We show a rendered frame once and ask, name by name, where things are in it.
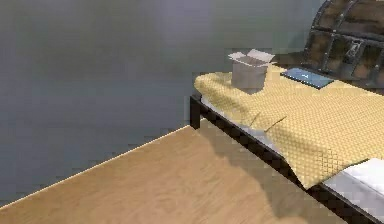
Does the bed with yellow blanket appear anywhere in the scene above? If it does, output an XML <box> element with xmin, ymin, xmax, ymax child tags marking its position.
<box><xmin>189</xmin><ymin>63</ymin><xmax>384</xmax><ymax>224</ymax></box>

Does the blue flat tablet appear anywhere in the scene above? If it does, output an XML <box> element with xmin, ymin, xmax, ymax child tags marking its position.
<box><xmin>279</xmin><ymin>67</ymin><xmax>335</xmax><ymax>90</ymax></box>

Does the brown wooden treasure chest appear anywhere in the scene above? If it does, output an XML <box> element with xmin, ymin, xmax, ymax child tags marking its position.
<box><xmin>301</xmin><ymin>0</ymin><xmax>384</xmax><ymax>88</ymax></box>

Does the open grey cardboard box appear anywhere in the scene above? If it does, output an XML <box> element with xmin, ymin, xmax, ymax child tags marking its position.
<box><xmin>227</xmin><ymin>48</ymin><xmax>276</xmax><ymax>90</ymax></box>

